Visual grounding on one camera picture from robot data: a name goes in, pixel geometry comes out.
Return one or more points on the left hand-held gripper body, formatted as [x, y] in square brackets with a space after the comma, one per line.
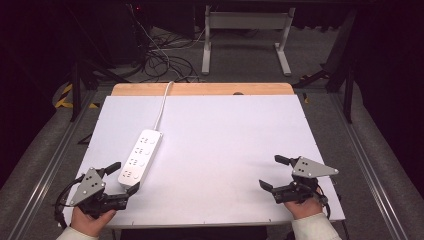
[87, 187]

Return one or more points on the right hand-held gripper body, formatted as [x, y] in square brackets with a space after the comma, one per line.
[311, 170]

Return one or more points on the person's left hand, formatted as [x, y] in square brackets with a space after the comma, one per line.
[89, 224]

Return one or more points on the person's right hand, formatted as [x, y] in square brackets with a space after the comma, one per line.
[304, 209]

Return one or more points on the white power strip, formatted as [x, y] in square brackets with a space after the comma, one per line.
[140, 158]

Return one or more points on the white board sheet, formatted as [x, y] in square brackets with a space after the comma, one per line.
[220, 146]

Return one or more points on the black metal stand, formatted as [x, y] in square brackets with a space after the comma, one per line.
[346, 83]
[77, 90]

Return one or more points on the black equipment cabinet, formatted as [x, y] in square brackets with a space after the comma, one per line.
[123, 33]

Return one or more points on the aluminium floor rail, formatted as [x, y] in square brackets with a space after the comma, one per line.
[370, 173]
[50, 170]

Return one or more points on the white metal desk frame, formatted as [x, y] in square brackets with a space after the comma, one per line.
[246, 20]

